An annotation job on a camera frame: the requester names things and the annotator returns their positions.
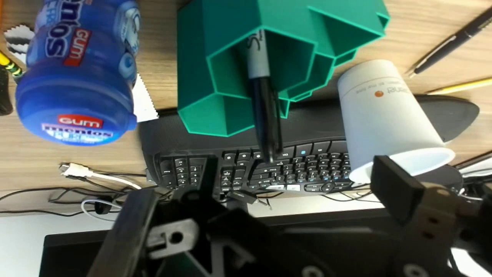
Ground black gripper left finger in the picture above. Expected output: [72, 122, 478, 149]
[87, 189, 158, 277]

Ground black pen on desk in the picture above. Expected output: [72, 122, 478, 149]
[409, 6, 492, 77]

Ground yellow pencil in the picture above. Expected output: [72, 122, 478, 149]
[426, 77, 492, 96]

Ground black monitor cables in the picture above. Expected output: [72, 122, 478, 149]
[0, 171, 155, 220]

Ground green hexagonal desk organizer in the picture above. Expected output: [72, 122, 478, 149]
[176, 0, 390, 137]

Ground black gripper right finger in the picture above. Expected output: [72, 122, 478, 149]
[370, 156, 424, 223]

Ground white cable with plug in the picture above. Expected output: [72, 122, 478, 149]
[57, 162, 144, 191]

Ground blue gum bottle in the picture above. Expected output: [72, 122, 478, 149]
[15, 0, 140, 146]

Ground large black computer monitor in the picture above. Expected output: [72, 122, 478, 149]
[38, 206, 462, 277]

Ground black ergonomic keyboard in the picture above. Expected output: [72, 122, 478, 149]
[138, 99, 352, 197]

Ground white paper note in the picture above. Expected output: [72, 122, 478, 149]
[132, 77, 158, 123]

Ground grey black marker pen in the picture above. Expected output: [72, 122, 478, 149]
[246, 29, 281, 159]

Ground white paper cup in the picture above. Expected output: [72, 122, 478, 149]
[336, 60, 455, 183]

